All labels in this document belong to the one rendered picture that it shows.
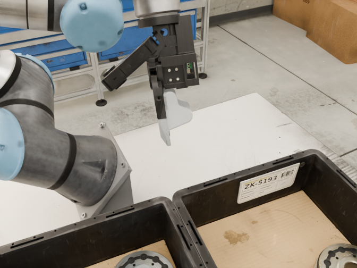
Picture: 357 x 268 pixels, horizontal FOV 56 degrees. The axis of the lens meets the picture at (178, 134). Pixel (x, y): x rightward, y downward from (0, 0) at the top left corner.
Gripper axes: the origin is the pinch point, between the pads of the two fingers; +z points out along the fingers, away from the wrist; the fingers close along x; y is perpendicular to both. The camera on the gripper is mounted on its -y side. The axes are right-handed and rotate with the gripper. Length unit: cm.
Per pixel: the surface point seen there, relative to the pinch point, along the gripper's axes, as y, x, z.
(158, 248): -3.7, -8.2, 17.7
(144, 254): -5.6, -11.9, 15.8
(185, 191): 2.4, -8.4, 7.5
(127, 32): -20, 169, -21
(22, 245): -21.5, -16.4, 8.2
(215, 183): 7.5, -7.1, 7.6
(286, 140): 35, 35, 18
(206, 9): 35, 187, -29
